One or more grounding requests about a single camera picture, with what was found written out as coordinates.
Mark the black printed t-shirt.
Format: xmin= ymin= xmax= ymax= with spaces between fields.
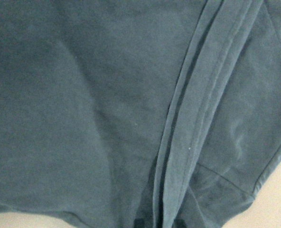
xmin=0 ymin=0 xmax=281 ymax=228

